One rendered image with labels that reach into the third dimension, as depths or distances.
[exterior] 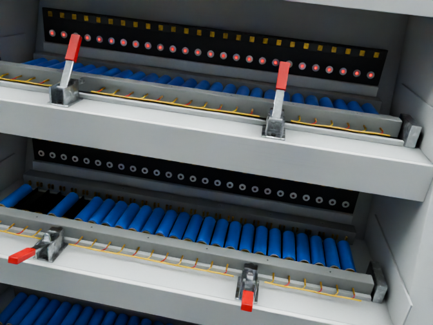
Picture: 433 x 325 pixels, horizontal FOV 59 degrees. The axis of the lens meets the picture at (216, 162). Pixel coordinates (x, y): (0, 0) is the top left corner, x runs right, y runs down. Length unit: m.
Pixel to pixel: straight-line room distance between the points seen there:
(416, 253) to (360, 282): 0.09
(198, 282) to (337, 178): 0.22
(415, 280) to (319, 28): 0.39
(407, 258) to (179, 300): 0.28
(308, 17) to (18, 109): 0.45
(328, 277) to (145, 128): 0.30
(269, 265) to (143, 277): 0.16
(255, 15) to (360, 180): 0.33
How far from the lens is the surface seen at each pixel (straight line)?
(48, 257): 0.55
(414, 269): 0.50
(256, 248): 0.55
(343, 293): 0.54
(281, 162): 0.45
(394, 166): 0.47
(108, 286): 0.52
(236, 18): 0.66
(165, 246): 0.53
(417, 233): 0.50
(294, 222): 0.61
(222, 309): 0.50
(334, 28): 0.66
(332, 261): 0.56
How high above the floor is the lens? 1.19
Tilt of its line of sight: 7 degrees down
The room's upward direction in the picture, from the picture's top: 8 degrees clockwise
